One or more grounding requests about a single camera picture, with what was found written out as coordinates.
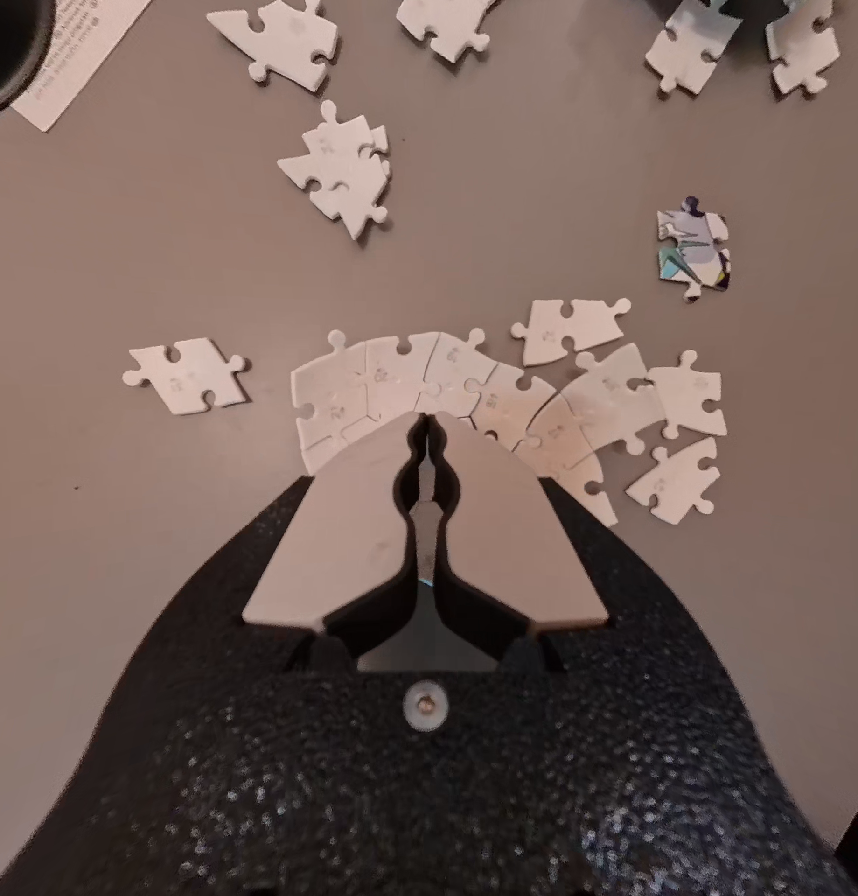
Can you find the black round ball stand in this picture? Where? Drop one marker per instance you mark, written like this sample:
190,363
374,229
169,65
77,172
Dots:
12,49

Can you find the white instruction leaflet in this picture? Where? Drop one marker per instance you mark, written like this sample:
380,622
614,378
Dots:
72,63

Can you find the colourful printed puzzle piece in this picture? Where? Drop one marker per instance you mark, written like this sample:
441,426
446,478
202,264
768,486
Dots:
691,245

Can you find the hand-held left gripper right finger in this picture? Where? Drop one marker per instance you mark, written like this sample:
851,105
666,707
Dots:
520,546

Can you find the scatter of white pieces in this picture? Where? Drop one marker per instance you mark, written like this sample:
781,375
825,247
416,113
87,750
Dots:
282,42

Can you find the arc-shaped assembled puzzle section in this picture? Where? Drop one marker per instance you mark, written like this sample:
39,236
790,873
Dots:
383,378

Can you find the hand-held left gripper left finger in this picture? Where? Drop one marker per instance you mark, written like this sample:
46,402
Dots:
331,546

